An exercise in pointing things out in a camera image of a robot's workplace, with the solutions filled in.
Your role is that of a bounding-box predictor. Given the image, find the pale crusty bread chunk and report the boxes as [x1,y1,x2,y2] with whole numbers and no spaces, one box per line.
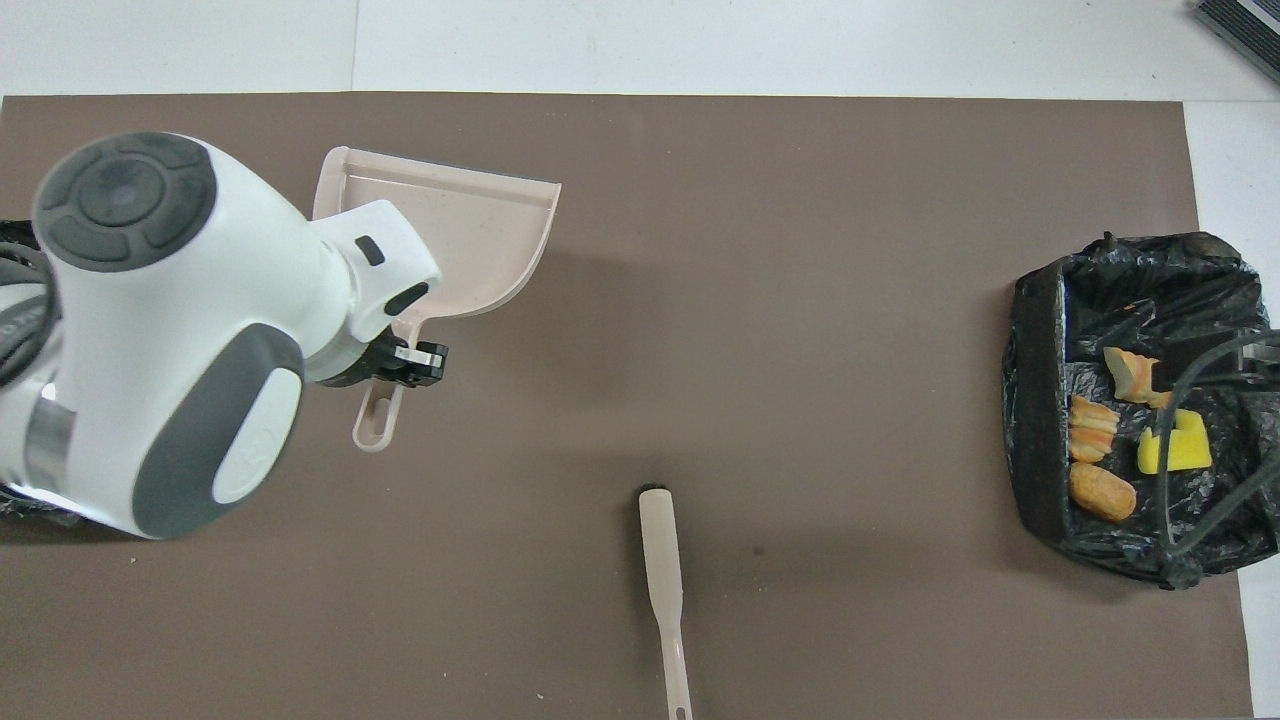
[1103,346,1176,410]

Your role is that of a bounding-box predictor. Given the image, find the black bag bin pink inside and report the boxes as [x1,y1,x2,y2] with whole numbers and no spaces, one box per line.
[0,220,81,528]

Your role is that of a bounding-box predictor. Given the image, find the orange ridged bread piece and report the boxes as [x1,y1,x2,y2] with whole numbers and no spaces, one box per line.
[1068,395,1121,464]

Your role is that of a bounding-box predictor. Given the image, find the notched yellow sponge block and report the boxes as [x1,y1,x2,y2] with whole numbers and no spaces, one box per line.
[1137,408,1213,476]

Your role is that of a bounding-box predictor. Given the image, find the dark ribbed grille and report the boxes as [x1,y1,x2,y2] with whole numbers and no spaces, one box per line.
[1190,0,1280,83]

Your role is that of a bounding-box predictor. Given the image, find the brown bread roll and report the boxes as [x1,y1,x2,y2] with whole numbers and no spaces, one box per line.
[1068,461,1138,523]

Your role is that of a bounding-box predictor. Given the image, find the beige hand brush black bristles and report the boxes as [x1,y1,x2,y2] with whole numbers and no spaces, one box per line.
[638,484,694,720]

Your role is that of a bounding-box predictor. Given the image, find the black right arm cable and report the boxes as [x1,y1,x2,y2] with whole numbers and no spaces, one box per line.
[1158,328,1280,589]

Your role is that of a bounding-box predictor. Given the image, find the black bag lined bin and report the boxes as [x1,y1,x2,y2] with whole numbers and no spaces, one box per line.
[1002,231,1280,591]

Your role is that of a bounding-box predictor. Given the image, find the beige plastic dustpan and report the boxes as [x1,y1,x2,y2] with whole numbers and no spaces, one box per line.
[312,146,563,453]

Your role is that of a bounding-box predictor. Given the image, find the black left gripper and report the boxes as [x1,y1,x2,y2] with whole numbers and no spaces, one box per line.
[318,335,449,389]

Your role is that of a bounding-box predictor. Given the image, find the brown table mat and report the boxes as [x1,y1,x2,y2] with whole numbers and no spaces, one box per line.
[0,93,1253,720]

